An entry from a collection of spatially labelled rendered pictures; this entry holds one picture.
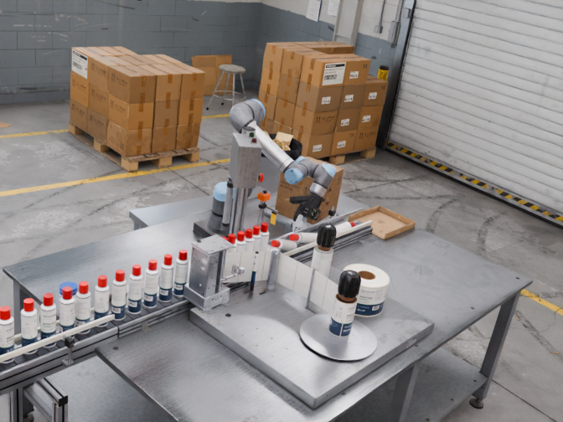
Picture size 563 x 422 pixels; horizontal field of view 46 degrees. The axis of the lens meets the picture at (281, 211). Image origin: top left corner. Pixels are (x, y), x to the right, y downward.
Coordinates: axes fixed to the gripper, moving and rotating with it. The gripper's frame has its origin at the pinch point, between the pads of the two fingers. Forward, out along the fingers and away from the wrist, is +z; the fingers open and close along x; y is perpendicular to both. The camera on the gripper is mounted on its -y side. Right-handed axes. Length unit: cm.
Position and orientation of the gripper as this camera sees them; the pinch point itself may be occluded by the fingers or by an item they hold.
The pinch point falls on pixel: (293, 229)
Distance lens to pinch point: 321.8
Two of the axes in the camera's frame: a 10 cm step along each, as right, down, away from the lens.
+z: -4.6, 8.9, 0.0
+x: 5.1, 2.7, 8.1
